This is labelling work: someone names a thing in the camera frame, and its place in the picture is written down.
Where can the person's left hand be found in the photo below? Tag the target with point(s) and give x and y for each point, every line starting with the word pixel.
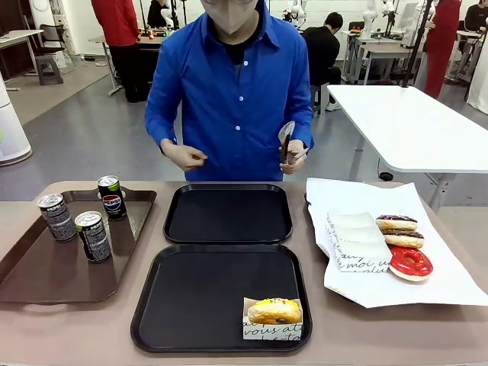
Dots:
pixel 298 162

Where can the person's right hand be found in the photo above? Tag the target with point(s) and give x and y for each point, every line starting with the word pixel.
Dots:
pixel 183 157

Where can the metal serving tongs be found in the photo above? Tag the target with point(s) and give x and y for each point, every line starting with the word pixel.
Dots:
pixel 286 131

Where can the chocolate frosted sprinkle donut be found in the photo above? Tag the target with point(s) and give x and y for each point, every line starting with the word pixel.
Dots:
pixel 396 224
pixel 404 240

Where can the black Pepsi zero can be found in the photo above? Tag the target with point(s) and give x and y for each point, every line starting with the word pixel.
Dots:
pixel 112 202
pixel 59 225
pixel 95 244

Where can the red glazed donut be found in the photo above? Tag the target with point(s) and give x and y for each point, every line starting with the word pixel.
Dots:
pixel 421 267

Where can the person's left forearm blue sleeve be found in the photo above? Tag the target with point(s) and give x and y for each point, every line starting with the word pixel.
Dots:
pixel 305 131

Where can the white cylindrical robot base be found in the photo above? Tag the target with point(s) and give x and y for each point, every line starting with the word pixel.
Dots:
pixel 11 129

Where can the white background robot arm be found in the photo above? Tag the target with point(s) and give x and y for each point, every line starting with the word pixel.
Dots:
pixel 295 7
pixel 368 19

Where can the person's right forearm blue sleeve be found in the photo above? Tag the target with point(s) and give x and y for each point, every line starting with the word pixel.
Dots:
pixel 160 126

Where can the person in blue shirt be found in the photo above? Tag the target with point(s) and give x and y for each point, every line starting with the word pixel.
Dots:
pixel 228 114

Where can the black plastic serving tray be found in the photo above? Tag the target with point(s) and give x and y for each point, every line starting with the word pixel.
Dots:
pixel 198 297
pixel 228 213

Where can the grey round stool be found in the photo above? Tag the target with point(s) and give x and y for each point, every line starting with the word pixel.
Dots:
pixel 320 91

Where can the seated person in black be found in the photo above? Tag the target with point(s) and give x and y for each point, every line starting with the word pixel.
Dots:
pixel 322 45

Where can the white folding table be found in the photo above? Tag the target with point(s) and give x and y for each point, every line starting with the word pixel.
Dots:
pixel 411 126

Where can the grey background workbench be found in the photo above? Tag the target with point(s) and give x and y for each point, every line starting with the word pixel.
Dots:
pixel 381 49

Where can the person in black top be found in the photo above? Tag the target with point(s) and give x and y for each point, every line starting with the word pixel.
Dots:
pixel 156 15

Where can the beige face mask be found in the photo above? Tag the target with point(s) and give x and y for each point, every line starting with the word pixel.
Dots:
pixel 228 19

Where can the person in red top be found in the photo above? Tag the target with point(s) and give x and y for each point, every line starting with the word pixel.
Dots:
pixel 114 23

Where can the yellow frosted donut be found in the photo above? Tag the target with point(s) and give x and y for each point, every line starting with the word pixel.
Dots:
pixel 272 312

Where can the grey plastic step stool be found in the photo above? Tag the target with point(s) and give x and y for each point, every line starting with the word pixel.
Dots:
pixel 49 70

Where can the black stand pole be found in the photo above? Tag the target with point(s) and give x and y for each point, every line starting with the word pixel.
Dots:
pixel 417 42

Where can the brown plastic serving tray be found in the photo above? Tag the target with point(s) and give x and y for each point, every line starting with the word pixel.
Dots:
pixel 57 270

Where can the yellow donut in paper box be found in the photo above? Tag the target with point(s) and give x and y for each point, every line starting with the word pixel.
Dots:
pixel 267 332

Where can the black office chair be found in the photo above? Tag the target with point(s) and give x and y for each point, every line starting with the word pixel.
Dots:
pixel 51 34

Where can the large white paper sheet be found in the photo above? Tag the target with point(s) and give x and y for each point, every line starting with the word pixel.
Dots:
pixel 438 282

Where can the person in red dress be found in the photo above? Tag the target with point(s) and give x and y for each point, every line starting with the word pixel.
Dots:
pixel 440 38

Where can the white fabric cover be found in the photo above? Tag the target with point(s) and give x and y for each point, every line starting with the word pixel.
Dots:
pixel 480 76

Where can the white desk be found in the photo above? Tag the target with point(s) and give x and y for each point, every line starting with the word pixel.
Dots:
pixel 19 36

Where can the person in black sweater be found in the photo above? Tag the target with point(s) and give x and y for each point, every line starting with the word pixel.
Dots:
pixel 476 19

